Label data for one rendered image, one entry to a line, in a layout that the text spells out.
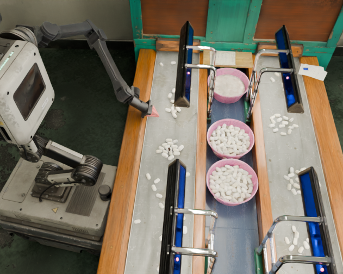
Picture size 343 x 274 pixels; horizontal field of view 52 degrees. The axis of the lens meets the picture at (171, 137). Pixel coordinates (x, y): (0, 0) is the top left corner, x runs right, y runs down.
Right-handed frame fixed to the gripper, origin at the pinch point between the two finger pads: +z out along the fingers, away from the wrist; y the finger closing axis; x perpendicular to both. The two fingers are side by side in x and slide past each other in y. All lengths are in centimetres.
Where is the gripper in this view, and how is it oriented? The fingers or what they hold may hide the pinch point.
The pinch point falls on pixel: (157, 116)
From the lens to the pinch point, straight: 207.2
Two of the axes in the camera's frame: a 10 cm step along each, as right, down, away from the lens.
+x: -6.5, 4.2, 6.4
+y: 0.8, -8.0, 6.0
